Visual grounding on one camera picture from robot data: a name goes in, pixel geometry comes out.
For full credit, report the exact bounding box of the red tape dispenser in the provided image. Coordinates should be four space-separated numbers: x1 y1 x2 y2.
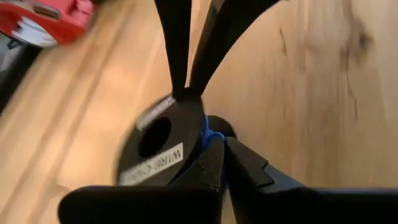
0 0 96 48

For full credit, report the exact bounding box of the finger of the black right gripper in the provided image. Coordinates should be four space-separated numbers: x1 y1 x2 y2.
188 0 280 96
154 0 192 101

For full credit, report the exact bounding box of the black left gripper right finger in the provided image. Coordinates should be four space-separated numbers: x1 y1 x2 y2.
224 138 398 224

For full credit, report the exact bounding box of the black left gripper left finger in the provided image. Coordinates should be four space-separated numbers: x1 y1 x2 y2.
58 136 226 224

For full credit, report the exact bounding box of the black cable spool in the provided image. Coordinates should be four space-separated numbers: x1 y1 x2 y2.
115 88 238 187

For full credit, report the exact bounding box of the blue cord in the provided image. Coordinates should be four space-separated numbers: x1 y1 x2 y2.
195 114 230 192

